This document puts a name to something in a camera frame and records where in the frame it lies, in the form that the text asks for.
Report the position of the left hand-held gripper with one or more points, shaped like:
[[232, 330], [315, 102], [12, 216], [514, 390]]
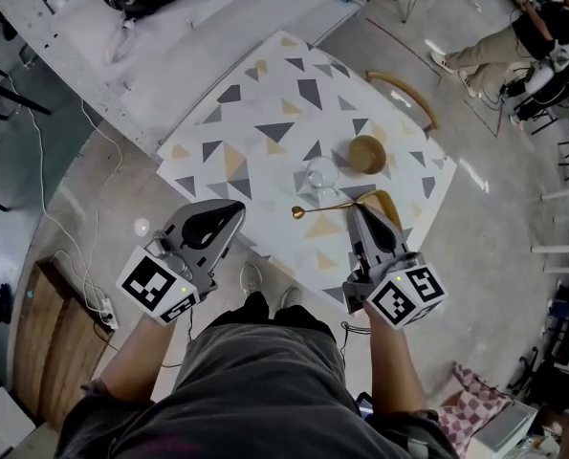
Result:
[[145, 285]]

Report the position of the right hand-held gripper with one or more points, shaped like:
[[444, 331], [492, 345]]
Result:
[[403, 299]]

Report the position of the clear drinking glass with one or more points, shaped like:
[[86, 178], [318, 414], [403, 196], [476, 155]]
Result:
[[322, 177]]

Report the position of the small gold spoon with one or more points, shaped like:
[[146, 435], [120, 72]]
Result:
[[297, 212]]

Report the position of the person's left forearm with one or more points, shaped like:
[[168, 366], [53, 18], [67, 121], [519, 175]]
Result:
[[136, 361]]

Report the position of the person's right forearm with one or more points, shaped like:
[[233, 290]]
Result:
[[394, 366]]

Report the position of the person's left white shoe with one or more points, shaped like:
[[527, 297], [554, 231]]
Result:
[[251, 280]]

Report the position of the person's white shoe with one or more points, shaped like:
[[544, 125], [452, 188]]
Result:
[[291, 297], [251, 280]]

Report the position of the round gold bowl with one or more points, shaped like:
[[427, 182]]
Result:
[[367, 155]]

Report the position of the white triangle patterned table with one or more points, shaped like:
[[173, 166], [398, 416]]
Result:
[[265, 160]]

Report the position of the person's right white shoe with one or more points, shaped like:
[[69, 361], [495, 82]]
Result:
[[291, 297]]

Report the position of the person's black shorts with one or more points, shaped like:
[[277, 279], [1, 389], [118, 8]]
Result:
[[265, 311]]

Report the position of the white power strip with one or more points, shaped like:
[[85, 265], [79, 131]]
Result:
[[109, 312]]

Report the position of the curved wooden chair back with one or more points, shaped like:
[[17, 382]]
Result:
[[408, 91]]

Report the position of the blue pocket device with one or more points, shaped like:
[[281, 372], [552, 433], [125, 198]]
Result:
[[364, 404]]

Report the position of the person's grey shirt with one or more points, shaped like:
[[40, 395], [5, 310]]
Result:
[[246, 399]]

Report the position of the pink checkered cloth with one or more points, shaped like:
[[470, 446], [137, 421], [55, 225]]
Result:
[[470, 404]]

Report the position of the white perforated metal rack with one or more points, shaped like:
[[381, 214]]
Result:
[[73, 60]]

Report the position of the white box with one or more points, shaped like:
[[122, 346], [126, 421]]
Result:
[[506, 428]]

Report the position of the white frame chair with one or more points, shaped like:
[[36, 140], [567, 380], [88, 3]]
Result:
[[554, 248]]

